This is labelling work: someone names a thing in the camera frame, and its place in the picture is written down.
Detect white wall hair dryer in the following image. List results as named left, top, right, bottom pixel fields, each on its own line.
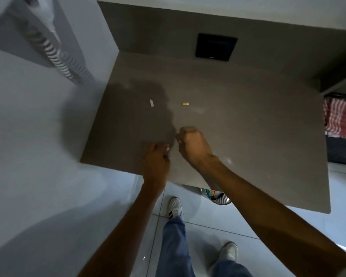
left=0, top=0, right=60, bottom=41

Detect black wire basket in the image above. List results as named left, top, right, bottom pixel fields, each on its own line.
left=324, top=93, right=346, bottom=166

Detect person's left forearm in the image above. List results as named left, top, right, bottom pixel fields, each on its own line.
left=77, top=182, right=166, bottom=277

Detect person's left hand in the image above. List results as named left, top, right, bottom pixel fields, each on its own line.
left=142, top=142, right=171, bottom=188

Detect black wall socket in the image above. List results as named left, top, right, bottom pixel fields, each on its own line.
left=195, top=33, right=238, bottom=62

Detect person's right forearm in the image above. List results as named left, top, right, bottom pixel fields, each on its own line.
left=200, top=156, right=346, bottom=277

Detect person's right hand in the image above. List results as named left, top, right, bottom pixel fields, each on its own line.
left=175, top=126, right=217, bottom=171

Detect blue jeans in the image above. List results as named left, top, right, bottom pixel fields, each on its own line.
left=155, top=217, right=253, bottom=277

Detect white coiled dryer cord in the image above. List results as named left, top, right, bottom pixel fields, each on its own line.
left=22, top=22, right=90, bottom=84

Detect white striped sneaker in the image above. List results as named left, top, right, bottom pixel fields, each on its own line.
left=167, top=197, right=184, bottom=220
left=219, top=242, right=239, bottom=262

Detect metal waste bin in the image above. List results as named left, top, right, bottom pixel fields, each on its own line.
left=200, top=187, right=232, bottom=206

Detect red white striped towel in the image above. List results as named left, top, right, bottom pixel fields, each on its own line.
left=323, top=98, right=346, bottom=139

